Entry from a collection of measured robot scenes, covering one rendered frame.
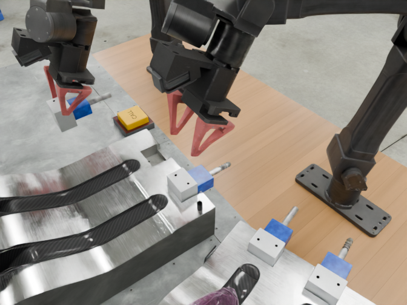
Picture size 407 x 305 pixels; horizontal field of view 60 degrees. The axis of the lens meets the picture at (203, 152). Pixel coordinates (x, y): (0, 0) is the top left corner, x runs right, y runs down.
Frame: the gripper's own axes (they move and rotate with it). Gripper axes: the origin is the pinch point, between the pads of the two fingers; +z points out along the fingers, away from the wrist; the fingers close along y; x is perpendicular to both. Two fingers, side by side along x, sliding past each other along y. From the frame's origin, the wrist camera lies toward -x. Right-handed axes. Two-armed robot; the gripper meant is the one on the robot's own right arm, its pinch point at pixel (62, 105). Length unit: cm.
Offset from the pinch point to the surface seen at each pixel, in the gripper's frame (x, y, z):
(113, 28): 129, -216, 45
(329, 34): 258, -101, -22
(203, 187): 15.0, 31.7, -1.8
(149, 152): 13.1, 16.2, 1.2
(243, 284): 13, 49, 4
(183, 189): 10.2, 31.6, -2.1
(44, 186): -6.6, 14.6, 9.0
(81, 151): 7.5, -0.6, 13.0
